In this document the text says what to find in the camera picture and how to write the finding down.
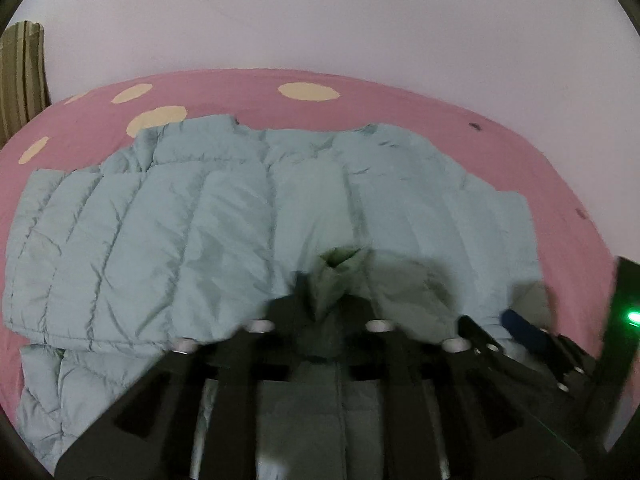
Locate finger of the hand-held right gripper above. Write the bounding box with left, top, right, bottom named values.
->
left=457, top=315, right=567, bottom=402
left=501, top=308, right=597, bottom=382

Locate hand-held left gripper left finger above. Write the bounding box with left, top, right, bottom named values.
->
left=54, top=272, right=322, bottom=480

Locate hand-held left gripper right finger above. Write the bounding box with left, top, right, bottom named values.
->
left=340, top=296, right=587, bottom=480

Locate light blue puffer jacket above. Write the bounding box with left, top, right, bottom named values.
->
left=2, top=114, right=547, bottom=480

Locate pink dotted bed sheet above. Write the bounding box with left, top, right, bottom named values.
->
left=0, top=67, right=623, bottom=461

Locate striped cloth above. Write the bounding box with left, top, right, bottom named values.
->
left=0, top=21, right=52, bottom=152

